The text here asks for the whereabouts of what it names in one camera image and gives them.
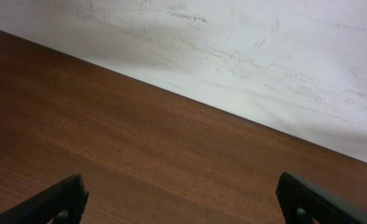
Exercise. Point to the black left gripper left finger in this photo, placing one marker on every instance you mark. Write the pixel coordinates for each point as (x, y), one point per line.
(63, 202)

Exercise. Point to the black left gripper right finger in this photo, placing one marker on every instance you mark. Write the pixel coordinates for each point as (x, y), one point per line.
(303, 202)

